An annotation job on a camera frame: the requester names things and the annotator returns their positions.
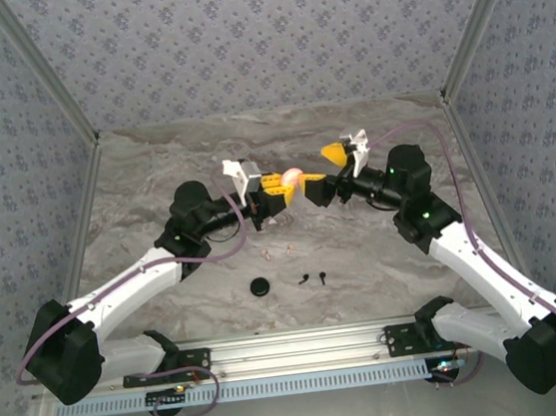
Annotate pink earbud charging case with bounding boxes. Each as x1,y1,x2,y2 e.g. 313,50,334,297
278,166,304,188

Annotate black earbud charging case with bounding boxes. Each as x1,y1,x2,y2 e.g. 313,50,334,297
249,276,274,299

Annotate small black electronics board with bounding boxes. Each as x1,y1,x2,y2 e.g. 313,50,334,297
145,384,190,410
428,355,467,382

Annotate aluminium table side rail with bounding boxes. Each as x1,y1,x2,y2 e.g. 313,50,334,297
44,137,120,306
442,89,544,311

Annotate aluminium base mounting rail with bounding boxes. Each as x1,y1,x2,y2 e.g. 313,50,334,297
31,299,556,402

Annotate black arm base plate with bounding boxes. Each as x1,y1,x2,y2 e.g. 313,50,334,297
383,315,478,359
119,345,215,390

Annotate aluminium frame post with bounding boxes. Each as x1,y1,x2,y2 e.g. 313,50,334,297
0,0,102,156
429,0,545,105

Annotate light blue slotted cable duct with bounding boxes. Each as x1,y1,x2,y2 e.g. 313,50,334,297
53,353,462,416

